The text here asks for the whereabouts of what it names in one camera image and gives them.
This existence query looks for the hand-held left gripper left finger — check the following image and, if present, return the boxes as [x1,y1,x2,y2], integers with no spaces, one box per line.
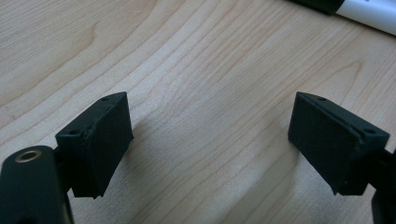
[55,91,134,200]

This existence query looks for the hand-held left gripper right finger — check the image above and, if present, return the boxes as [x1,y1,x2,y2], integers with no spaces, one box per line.
[288,91,390,196]

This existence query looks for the black marker pen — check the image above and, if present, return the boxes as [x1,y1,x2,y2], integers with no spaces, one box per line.
[286,0,396,36]

